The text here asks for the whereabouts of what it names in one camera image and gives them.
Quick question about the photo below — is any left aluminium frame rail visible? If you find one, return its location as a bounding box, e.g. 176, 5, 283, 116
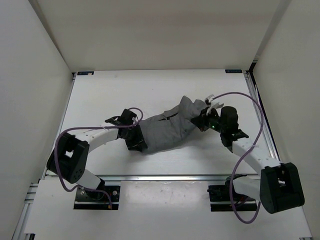
5, 108, 66, 240

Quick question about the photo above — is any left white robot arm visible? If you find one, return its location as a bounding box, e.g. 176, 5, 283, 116
46, 107, 147, 200

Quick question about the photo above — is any grey pleated skirt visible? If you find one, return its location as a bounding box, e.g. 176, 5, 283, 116
139, 96, 207, 154

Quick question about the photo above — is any aluminium front rail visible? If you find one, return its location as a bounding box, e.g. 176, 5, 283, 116
98, 174, 230, 183

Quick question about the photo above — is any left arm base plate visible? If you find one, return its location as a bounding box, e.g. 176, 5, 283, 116
73, 184, 121, 211

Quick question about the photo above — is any right blue label sticker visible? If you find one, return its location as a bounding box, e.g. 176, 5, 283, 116
225, 69, 243, 74

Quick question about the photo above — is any right aluminium side rail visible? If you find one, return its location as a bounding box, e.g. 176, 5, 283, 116
243, 70, 280, 160

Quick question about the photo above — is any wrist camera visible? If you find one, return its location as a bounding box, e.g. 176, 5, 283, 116
204, 94, 224, 116
132, 117, 139, 127

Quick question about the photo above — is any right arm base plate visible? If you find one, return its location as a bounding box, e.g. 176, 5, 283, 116
207, 176, 257, 212

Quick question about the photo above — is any left blue label sticker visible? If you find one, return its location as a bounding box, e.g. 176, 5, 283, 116
77, 71, 95, 76

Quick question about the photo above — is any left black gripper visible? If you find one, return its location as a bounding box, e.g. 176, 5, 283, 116
122, 124, 147, 151

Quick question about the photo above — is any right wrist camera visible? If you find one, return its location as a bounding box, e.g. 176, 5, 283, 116
204, 94, 224, 116

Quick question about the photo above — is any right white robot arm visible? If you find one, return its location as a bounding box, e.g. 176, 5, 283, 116
191, 106, 305, 214

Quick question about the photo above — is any blue label sticker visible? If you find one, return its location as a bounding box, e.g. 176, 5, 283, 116
225, 69, 243, 74
77, 71, 95, 76

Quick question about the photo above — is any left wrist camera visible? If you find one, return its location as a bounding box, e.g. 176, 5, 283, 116
132, 117, 139, 127

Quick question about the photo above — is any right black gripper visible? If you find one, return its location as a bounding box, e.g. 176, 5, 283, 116
191, 106, 226, 134

